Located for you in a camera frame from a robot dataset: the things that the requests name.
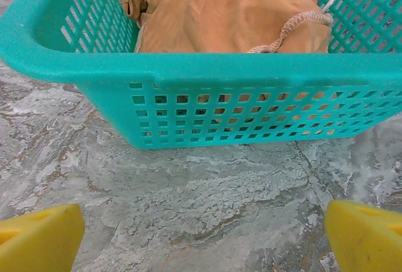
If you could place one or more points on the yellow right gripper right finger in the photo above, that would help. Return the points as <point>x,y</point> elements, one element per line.
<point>367,243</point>

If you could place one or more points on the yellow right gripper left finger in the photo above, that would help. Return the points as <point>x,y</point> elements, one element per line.
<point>41,243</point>

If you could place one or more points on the tan orange t-shirt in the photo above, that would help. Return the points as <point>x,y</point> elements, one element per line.
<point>232,14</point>

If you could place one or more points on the teal plastic mesh basket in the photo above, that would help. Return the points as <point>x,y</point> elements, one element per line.
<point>220,71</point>

